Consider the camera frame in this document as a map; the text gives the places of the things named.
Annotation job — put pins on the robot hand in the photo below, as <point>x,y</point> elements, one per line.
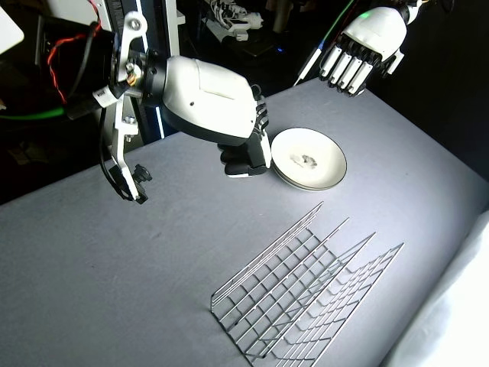
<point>378,30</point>
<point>206,103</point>

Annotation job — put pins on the white plate with dark rim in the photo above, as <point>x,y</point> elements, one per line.
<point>302,187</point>
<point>305,153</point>

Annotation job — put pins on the spare white robot hand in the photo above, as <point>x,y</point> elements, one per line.
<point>233,23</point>

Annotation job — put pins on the black box with blue light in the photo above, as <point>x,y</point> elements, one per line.
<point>263,47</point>

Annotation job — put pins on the grey table cloth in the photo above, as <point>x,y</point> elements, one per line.
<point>114,267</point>

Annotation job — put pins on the white panel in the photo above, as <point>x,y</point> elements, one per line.
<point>9,30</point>

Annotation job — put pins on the white backdrop cloth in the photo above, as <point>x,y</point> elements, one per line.
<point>458,306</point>

